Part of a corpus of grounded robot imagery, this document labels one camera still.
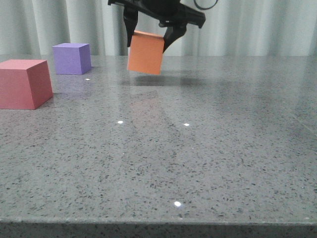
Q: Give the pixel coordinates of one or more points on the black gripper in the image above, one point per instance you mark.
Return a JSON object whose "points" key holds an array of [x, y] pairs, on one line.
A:
{"points": [[170, 13]]}

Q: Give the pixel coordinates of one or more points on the orange foam cube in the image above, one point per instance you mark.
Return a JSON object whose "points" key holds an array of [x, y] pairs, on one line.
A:
{"points": [[146, 51]]}

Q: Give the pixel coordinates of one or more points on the purple foam cube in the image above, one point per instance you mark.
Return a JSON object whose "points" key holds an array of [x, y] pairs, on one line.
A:
{"points": [[72, 58]]}

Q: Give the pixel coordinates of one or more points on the pale green curtain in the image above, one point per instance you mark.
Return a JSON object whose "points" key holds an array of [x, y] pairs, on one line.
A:
{"points": [[232, 28]]}

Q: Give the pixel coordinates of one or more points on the red foam cube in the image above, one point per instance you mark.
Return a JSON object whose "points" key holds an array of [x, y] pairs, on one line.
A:
{"points": [[24, 84]]}

